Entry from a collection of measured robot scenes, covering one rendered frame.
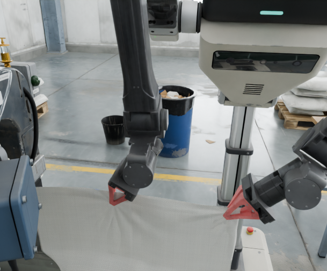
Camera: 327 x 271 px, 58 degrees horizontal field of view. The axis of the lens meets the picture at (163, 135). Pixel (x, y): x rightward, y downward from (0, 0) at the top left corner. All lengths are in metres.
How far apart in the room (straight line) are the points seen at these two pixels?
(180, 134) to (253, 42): 2.13
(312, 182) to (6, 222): 0.45
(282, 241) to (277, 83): 1.46
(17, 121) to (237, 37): 0.63
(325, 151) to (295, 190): 0.10
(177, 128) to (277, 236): 1.31
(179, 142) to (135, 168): 2.45
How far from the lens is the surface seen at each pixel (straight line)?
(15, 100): 0.81
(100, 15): 9.03
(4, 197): 0.35
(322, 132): 0.59
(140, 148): 0.54
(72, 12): 9.33
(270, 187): 0.63
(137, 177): 0.55
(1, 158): 0.44
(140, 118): 0.56
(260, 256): 1.77
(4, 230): 0.37
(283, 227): 2.40
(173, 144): 2.96
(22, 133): 0.85
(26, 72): 0.86
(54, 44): 9.41
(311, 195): 0.56
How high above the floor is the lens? 1.49
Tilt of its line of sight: 25 degrees down
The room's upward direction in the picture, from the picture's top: 1 degrees clockwise
